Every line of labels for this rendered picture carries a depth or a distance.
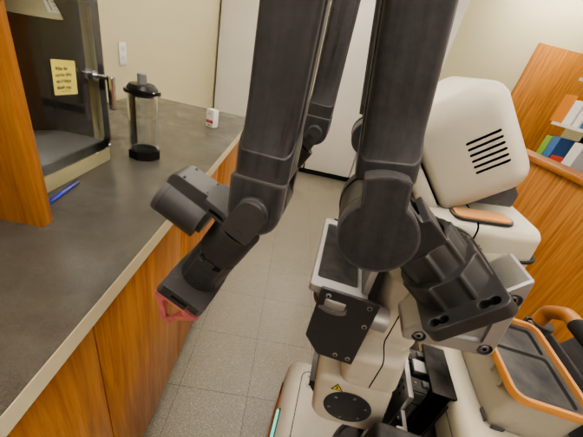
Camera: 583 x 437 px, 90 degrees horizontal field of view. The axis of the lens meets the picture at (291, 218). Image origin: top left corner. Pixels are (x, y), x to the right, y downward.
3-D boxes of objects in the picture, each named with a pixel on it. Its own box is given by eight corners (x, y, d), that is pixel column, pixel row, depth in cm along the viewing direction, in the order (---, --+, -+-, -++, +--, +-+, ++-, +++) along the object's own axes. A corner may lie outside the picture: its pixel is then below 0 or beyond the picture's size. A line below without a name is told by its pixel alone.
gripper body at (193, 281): (154, 290, 37) (179, 256, 33) (194, 247, 46) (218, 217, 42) (196, 320, 38) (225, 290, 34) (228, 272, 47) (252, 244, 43)
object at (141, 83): (119, 92, 91) (117, 68, 88) (144, 92, 99) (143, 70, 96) (140, 100, 89) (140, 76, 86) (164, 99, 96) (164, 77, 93)
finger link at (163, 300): (134, 316, 41) (160, 281, 37) (164, 284, 48) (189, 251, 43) (173, 344, 42) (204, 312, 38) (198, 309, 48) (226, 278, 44)
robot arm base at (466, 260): (522, 314, 26) (477, 244, 37) (478, 250, 25) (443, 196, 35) (431, 344, 30) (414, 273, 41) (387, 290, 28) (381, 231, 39)
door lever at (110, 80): (101, 106, 84) (94, 107, 82) (96, 69, 79) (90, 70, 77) (119, 110, 84) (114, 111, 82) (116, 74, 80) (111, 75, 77)
